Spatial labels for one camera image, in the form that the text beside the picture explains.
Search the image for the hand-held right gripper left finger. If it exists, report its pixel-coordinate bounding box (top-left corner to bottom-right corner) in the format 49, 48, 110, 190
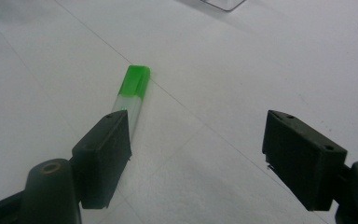
71, 109, 133, 210

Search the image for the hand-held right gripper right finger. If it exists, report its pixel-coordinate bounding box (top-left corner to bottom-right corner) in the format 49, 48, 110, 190
261, 109, 349, 212

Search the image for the green highlighter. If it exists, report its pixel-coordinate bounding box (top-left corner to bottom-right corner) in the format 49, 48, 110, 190
111, 64, 152, 141

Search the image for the clear acrylic pen holder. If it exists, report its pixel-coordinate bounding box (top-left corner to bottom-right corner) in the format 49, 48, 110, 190
200, 0, 246, 12

